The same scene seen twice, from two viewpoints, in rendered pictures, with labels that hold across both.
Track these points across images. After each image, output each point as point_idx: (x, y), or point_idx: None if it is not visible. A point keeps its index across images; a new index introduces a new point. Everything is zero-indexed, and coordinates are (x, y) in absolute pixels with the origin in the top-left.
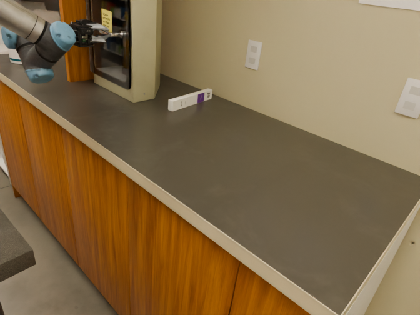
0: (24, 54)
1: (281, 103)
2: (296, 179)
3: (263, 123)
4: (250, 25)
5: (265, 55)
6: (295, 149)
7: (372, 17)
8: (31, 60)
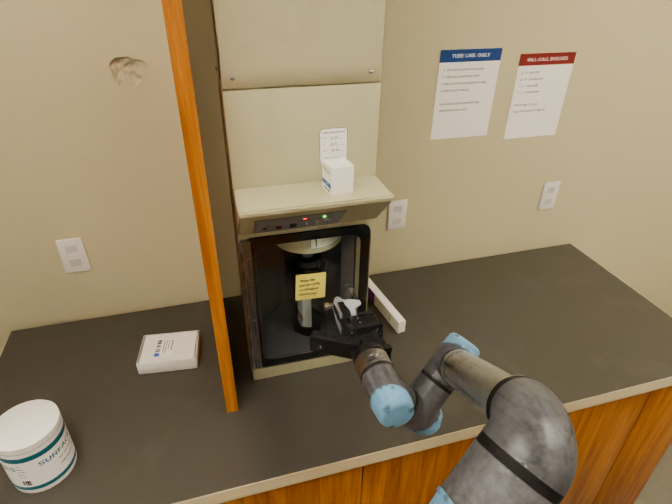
0: (423, 412)
1: (436, 246)
2: (573, 307)
3: (451, 276)
4: (387, 186)
5: (411, 209)
6: (516, 283)
7: (514, 147)
8: (438, 409)
